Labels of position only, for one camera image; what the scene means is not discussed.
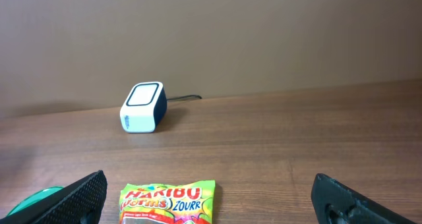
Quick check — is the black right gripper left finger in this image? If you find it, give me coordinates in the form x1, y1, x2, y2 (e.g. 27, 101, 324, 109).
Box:
1, 170, 107, 224

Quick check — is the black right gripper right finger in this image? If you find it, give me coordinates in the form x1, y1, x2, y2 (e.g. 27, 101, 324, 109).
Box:
311, 173, 415, 224

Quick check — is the green lid jar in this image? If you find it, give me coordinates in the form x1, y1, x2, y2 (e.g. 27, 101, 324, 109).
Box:
7, 186, 63, 216

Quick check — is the Haribo gummy worms bag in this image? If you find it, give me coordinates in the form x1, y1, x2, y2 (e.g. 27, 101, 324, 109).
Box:
119, 180, 216, 224

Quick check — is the white barcode scanner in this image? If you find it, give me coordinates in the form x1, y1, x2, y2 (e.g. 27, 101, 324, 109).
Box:
119, 82, 167, 133

